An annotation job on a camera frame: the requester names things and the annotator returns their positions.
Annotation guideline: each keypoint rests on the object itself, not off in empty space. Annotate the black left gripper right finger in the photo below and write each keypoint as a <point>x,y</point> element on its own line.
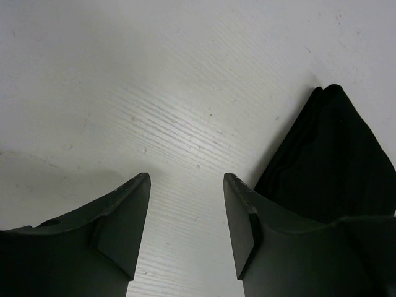
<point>278,253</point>

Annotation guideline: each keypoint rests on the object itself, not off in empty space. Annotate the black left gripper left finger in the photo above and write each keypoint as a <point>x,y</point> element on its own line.
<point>90,251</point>

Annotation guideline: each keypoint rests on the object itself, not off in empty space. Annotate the black tank top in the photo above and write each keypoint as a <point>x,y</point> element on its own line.
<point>330,165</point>

